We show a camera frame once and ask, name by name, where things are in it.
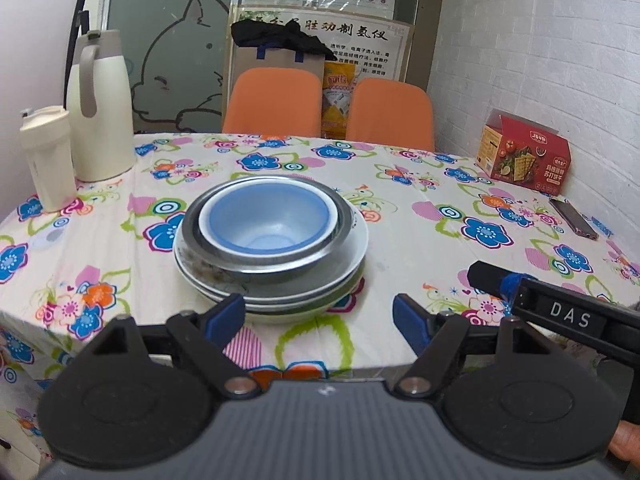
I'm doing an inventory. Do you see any white ceramic bowl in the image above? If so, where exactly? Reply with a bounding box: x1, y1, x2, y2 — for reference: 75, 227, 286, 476
197, 178, 341, 261

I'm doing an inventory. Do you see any white poster board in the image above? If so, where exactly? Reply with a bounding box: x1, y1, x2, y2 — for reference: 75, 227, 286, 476
232, 4, 413, 81

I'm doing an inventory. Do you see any brown paper bag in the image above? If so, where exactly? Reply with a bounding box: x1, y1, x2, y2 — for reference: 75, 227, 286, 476
224, 46, 326, 110

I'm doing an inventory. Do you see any person's right hand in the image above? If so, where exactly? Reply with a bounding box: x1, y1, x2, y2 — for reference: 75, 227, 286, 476
608, 420, 640, 469

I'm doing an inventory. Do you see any stainless steel bowl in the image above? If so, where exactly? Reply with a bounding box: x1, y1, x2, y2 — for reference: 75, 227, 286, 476
181, 174, 352, 274

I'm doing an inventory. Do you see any red cracker box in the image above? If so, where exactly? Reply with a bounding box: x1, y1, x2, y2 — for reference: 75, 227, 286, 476
476, 108, 572, 196

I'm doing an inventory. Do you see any frosted glass cat panel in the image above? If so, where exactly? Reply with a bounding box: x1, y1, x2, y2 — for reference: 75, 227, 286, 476
107, 0, 231, 132

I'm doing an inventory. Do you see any dark smartphone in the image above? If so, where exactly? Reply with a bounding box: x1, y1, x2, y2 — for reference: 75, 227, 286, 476
549, 197, 598, 240

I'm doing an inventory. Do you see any yellow snack bag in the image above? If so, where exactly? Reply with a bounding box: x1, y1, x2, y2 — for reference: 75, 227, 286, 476
321, 62, 355, 140

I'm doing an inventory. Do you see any white plate with gold rim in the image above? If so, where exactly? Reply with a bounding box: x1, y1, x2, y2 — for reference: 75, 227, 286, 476
175, 258, 364, 316

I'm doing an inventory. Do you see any white plate with black floral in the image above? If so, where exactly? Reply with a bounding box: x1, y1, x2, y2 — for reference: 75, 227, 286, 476
172, 209, 369, 278

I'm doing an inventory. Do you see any right orange chair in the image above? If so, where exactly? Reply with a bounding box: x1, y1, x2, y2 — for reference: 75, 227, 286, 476
346, 77, 435, 152

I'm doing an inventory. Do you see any left orange chair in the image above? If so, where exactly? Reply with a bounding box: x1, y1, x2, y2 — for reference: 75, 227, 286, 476
222, 67, 322, 138

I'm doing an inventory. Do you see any light green plate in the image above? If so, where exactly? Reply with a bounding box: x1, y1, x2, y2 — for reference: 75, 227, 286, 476
244, 273, 363, 325

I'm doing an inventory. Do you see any orange chair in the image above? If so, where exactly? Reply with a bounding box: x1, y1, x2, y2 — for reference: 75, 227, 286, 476
346, 77, 435, 152
222, 67, 322, 138

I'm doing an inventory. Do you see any cream tumbler cup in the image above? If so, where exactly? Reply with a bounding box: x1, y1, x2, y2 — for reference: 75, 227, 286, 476
18, 105, 76, 212

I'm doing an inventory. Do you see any cream thermos jug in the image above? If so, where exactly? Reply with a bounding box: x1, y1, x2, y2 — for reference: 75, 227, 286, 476
66, 29, 136, 182

